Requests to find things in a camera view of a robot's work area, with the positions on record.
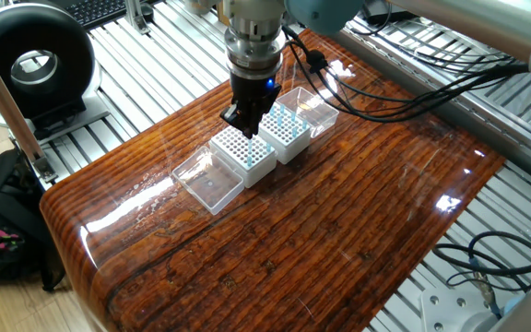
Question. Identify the glossy brown wooden board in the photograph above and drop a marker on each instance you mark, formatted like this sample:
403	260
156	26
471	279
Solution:
293	240

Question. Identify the white perforated pipette tip rack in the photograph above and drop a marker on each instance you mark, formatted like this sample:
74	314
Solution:
293	150
261	173

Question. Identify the aluminium frame post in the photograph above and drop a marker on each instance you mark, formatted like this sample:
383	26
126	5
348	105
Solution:
9	108
135	16

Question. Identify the black computer keyboard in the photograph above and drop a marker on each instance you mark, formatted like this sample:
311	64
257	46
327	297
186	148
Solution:
95	11

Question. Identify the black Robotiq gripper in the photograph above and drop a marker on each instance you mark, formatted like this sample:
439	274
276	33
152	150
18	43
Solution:
254	92

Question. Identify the black backpack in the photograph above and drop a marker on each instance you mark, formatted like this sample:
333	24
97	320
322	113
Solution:
12	216

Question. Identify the metal can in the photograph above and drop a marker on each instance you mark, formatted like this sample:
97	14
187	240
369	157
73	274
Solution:
197	6

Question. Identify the silver wrist flange coupling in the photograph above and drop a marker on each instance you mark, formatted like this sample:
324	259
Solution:
254	50

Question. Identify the clear plastic rack lid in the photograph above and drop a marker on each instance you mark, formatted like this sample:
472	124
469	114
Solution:
309	110
208	182

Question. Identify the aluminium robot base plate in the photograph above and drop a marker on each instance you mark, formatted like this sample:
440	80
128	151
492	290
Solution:
445	313

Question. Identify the brown cardboard box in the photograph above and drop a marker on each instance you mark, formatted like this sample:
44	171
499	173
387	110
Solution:
220	11

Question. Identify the black power adapter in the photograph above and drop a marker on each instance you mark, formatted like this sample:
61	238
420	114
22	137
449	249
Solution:
378	11

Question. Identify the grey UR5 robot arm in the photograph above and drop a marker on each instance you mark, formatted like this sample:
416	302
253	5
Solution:
454	18

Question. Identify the aluminium plate with holes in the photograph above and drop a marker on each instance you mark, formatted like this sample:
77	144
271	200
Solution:
445	39

